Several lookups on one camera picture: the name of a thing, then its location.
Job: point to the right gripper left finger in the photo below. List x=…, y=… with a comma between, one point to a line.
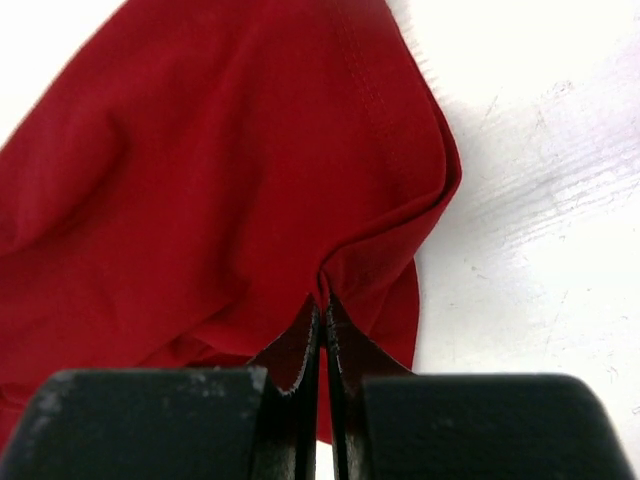
x=256, y=421

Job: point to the red t-shirt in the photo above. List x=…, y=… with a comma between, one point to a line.
x=198, y=170

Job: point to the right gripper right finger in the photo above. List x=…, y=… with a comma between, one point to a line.
x=389, y=423

